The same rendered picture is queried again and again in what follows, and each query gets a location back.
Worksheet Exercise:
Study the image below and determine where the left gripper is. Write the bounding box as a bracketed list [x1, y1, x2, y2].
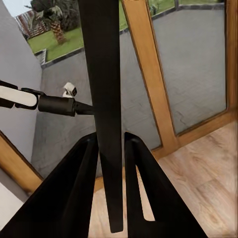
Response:
[50, 96, 94, 117]

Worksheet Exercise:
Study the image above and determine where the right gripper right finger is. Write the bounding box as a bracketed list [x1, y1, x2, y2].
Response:
[124, 132, 208, 238]

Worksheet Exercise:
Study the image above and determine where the poster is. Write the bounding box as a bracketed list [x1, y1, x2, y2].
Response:
[78, 0, 124, 233]

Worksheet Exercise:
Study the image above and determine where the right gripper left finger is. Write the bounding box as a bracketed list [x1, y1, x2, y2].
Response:
[0, 133, 99, 238]

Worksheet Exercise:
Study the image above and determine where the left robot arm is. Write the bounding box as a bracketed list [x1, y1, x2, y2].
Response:
[0, 81, 94, 117]

